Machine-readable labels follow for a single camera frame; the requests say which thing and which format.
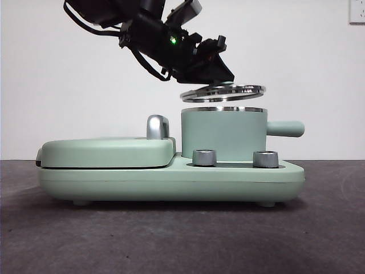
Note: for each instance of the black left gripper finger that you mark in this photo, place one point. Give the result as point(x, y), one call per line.
point(211, 74)

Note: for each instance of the glass lid with green knob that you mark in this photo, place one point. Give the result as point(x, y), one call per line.
point(222, 92)

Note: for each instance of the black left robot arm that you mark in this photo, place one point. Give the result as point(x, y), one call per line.
point(85, 8)

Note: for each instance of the silver control knob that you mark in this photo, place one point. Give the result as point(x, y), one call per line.
point(204, 157)
point(265, 159)

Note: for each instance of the mint green breakfast machine base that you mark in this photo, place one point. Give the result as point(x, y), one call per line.
point(171, 182)

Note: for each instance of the mint green griddle cover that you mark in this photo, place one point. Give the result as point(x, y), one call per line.
point(99, 151)

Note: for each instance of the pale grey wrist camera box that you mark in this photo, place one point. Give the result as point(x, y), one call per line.
point(185, 11)

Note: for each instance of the white wall socket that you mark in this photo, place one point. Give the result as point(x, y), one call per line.
point(357, 12)

